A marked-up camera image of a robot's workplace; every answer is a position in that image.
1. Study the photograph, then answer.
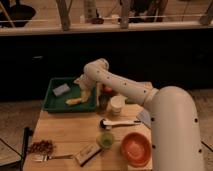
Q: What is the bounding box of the blue grey cloth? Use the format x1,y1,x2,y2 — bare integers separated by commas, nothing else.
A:
136,109,151,128

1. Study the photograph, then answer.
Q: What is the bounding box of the silver fork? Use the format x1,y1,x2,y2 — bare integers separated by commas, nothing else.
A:
33,155,74,162

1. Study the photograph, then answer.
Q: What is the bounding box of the pile of nuts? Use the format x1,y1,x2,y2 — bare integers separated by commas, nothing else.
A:
27,140,54,154

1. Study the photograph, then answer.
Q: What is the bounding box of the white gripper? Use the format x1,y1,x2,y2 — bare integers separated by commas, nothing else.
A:
74,74,93,102

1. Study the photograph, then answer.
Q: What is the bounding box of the green plastic tray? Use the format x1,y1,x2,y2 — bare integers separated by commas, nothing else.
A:
43,77,96,113

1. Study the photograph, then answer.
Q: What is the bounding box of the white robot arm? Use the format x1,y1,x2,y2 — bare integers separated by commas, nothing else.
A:
77,58,205,171

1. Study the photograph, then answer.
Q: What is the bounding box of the black cable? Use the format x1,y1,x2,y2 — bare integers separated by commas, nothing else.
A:
200,140,213,153

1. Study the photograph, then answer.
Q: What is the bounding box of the white plastic cup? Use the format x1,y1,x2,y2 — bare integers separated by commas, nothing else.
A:
110,96,125,115

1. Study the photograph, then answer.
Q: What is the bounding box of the dark bowl with orange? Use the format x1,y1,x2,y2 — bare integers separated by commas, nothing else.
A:
102,85,115,95

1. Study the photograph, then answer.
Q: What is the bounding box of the wooden block eraser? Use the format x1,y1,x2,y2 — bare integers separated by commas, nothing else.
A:
75,143,101,167

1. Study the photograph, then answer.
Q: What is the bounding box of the dark glass jar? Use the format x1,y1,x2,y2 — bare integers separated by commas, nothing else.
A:
98,94,110,110

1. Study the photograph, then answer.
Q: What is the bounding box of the green cup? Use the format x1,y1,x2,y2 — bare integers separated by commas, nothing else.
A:
97,132,114,149

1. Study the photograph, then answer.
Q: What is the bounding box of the grey sponge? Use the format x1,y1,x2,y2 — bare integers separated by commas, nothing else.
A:
53,84,70,97

